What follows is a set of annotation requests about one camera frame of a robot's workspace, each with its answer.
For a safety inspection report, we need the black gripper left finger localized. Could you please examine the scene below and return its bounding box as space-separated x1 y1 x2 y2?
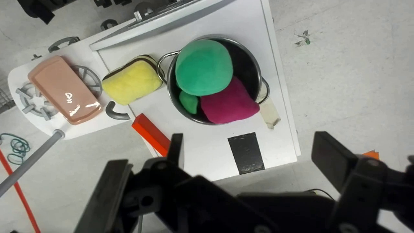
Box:
75 160 134 233

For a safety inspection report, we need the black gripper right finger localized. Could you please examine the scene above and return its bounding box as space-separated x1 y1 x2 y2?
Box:
310 131 390 233

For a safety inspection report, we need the round green plushie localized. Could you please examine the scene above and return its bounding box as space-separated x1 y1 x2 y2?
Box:
173 38 234 98

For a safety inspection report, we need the yellow brown-striped sponge plushie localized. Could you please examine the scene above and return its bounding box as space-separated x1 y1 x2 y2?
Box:
101 57 164 107

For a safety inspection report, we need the magenta plushie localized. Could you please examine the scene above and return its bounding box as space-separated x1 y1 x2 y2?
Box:
199 77 262 126

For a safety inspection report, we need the small green plushie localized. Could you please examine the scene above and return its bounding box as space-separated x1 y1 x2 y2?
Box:
178 90 200 117

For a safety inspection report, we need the steel pot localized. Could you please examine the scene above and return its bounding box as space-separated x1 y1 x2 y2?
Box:
155 35 270 127

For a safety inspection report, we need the small orange object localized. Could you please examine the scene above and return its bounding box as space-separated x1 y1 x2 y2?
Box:
361 149 380 162

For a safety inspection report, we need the orange rectangular block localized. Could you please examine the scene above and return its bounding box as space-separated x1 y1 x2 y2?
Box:
130 113 172 158

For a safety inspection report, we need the grey metal pole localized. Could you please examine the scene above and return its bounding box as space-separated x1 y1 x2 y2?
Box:
0 129 66 199

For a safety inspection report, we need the white tape piece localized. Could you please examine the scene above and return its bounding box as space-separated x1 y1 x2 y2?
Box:
258 101 282 131

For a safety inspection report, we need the black rectangular patch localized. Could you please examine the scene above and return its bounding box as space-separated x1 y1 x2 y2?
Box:
226 131 266 177

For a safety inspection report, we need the white toy kitchen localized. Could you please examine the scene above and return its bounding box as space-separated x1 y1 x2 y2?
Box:
6 0 301 183

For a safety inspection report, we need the grey toy burner grate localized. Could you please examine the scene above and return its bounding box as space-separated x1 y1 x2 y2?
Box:
75 65 103 99
15 82 59 122

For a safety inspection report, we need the pink plastic tray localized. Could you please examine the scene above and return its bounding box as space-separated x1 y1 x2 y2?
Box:
27 56 103 127

